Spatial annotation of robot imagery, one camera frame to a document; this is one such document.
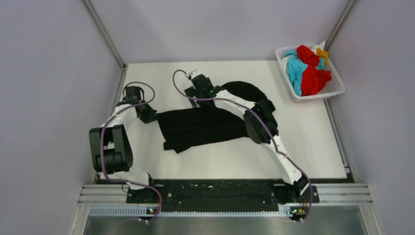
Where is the yellow t-shirt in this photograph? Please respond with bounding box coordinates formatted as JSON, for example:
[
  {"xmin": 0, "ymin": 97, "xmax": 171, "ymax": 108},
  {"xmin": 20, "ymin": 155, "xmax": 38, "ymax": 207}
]
[{"xmin": 316, "ymin": 48, "xmax": 329, "ymax": 68}]

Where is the light blue t-shirt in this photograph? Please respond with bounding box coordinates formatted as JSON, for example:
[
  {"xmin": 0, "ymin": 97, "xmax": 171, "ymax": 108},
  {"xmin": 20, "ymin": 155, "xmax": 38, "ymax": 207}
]
[{"xmin": 285, "ymin": 49, "xmax": 307, "ymax": 96}]

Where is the red t-shirt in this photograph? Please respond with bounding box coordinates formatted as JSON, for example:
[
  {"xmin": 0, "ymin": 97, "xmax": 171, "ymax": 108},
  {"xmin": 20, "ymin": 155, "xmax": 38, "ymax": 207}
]
[{"xmin": 297, "ymin": 45, "xmax": 332, "ymax": 96}]

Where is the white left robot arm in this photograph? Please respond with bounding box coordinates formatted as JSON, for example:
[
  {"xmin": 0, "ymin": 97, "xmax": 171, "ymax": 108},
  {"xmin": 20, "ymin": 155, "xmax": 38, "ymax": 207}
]
[{"xmin": 89, "ymin": 82, "xmax": 159, "ymax": 202}]

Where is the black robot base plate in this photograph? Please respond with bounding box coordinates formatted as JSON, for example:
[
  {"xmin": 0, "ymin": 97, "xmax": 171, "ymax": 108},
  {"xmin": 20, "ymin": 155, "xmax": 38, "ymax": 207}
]
[{"xmin": 97, "ymin": 178, "xmax": 320, "ymax": 213}]

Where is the white t-shirt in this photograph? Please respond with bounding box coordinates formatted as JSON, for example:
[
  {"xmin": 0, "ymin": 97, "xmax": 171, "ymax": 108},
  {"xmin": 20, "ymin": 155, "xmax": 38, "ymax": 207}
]
[{"xmin": 311, "ymin": 40, "xmax": 326, "ymax": 54}]

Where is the black t-shirt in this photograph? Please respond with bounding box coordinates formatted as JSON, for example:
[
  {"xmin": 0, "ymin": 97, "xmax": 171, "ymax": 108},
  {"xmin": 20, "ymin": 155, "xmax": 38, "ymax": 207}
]
[{"xmin": 156, "ymin": 81, "xmax": 270, "ymax": 154}]

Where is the white slotted cable duct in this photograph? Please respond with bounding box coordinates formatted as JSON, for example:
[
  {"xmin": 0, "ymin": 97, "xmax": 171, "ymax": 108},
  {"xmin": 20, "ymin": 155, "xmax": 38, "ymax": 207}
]
[{"xmin": 89, "ymin": 206, "xmax": 294, "ymax": 217}]

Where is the white plastic laundry basket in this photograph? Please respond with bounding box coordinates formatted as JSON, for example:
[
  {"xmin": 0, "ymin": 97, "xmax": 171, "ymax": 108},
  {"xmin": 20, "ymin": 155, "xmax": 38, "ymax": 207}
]
[{"xmin": 276, "ymin": 45, "xmax": 346, "ymax": 102}]

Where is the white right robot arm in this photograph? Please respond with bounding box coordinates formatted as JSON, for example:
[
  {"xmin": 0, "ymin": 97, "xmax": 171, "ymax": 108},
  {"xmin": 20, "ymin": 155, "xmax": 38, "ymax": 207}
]
[{"xmin": 183, "ymin": 70, "xmax": 316, "ymax": 205}]

